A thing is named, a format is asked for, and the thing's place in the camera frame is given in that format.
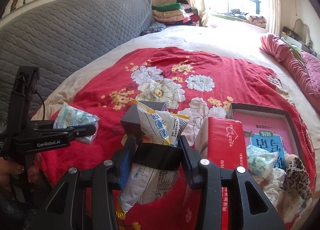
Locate green white tissue pack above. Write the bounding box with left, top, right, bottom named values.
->
left=53, top=102, right=100, bottom=144

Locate white floral fabric cloth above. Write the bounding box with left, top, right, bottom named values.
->
left=251, top=168, right=286, bottom=210

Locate green sponge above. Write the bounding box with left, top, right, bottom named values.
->
left=246, top=144, right=278, bottom=179

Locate leopard print scrunchie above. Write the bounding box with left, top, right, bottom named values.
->
left=286, top=157, right=312, bottom=200

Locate white yellow snack bag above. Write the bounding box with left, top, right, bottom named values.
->
left=116, top=98, right=190, bottom=219

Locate person's hand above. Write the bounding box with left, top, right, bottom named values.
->
left=0, top=154, right=41, bottom=190

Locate open box pink interior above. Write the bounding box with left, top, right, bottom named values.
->
left=226, top=103, right=305, bottom=169

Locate grey quilted headboard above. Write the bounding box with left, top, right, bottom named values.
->
left=1, top=0, right=153, bottom=123

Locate red floral blanket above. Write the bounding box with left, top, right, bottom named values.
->
left=37, top=46, right=317, bottom=230

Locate pink rumpled quilt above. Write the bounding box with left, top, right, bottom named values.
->
left=260, top=33, right=319, bottom=112

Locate cream bed sheet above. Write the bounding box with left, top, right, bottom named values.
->
left=33, top=25, right=319, bottom=150

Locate stack of folded blankets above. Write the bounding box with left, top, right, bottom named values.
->
left=152, top=0, right=201, bottom=26

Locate black cable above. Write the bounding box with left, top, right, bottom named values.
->
left=34, top=89, right=46, bottom=121

